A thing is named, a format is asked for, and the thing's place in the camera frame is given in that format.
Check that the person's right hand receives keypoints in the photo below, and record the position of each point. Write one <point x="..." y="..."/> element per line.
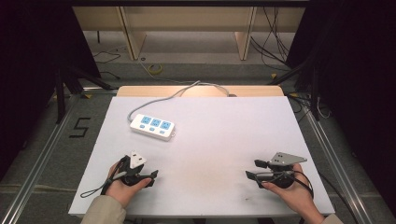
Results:
<point x="294" y="194"/>

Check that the white power strip blue sockets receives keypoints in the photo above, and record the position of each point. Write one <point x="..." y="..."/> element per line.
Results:
<point x="152" y="126"/>

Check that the wooden shelf unit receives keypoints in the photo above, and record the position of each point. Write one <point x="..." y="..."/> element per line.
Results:
<point x="186" y="21"/>

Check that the person's left hand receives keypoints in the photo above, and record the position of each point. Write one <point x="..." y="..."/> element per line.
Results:
<point x="124" y="190"/>

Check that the aluminium floor rail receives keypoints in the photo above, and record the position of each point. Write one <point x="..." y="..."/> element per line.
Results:
<point x="37" y="161"/>
<point x="336" y="165"/>

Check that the yellow tape roll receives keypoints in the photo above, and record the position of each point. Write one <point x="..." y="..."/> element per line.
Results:
<point x="154" y="68"/>

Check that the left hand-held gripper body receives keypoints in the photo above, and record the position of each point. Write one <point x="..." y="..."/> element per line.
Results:
<point x="136" y="160"/>

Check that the black metal stand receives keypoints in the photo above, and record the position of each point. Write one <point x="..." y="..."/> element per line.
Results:
<point x="62" y="90"/>
<point x="311" y="84"/>

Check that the black curtain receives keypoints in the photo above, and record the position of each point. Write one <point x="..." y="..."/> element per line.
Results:
<point x="34" y="62"/>
<point x="358" y="77"/>

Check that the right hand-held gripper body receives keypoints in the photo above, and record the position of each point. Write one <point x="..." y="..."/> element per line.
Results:
<point x="285" y="159"/>

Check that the wooden table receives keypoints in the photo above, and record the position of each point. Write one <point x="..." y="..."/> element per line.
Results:
<point x="199" y="90"/>

